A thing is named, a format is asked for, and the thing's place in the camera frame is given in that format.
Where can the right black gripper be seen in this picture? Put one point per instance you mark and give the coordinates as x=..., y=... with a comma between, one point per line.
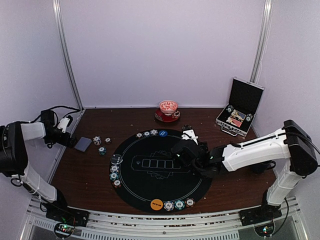
x=204, y=146

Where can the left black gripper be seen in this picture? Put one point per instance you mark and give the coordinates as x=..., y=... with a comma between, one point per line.
x=65, y=142

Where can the grey card deck box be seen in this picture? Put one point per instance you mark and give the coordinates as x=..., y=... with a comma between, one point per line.
x=83, y=144

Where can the blue small blind button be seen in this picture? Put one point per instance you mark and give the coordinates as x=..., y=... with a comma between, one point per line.
x=162, y=133

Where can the orange big blind button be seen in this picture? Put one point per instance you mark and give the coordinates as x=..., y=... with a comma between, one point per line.
x=156, y=204

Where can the clear dealer button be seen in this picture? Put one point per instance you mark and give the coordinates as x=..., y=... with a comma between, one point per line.
x=116, y=159

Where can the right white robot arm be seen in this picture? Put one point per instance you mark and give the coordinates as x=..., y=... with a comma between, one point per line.
x=290, y=143

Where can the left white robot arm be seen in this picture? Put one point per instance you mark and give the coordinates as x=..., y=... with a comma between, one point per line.
x=14, y=161

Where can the red playing card deck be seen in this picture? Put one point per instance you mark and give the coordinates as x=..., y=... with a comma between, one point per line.
x=234, y=122

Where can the green poker chip stack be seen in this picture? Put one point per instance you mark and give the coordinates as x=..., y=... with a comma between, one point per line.
x=102, y=150

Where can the orange black chip stack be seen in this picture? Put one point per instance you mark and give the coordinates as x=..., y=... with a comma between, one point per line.
x=108, y=140

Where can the dark blue mug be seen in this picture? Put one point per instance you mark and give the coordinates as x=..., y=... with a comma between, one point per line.
x=260, y=168

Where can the aluminium poker case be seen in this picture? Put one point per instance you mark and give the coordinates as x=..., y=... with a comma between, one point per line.
x=245, y=97

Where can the playing card deck in case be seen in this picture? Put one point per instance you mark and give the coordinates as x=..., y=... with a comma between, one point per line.
x=239, y=116

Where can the chip roll in case left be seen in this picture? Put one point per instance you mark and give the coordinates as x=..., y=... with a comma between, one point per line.
x=229, y=108

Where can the chip roll in case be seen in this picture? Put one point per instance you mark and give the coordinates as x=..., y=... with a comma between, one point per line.
x=229, y=108
x=249, y=117

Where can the chip roll in case right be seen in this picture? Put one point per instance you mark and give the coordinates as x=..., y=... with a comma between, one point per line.
x=249, y=117

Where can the round black poker mat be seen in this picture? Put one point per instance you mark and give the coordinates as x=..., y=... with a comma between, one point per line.
x=148, y=171

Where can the red floral saucer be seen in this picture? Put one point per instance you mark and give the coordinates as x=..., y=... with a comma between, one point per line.
x=162, y=117

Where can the red patterned bowl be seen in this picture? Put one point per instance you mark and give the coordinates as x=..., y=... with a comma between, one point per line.
x=168, y=107

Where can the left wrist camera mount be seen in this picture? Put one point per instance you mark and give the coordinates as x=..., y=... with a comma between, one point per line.
x=64, y=123

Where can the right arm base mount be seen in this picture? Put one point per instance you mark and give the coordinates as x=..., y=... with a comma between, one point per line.
x=262, y=218

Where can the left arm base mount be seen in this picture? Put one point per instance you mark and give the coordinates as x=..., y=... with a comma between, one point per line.
x=66, y=218

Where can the right aluminium frame post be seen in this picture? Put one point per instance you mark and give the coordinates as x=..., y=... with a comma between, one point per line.
x=262, y=41

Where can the aluminium frame post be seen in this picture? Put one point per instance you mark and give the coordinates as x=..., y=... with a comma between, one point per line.
x=65, y=53
x=262, y=41

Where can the left aluminium frame post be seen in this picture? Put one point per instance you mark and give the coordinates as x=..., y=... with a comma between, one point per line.
x=65, y=53

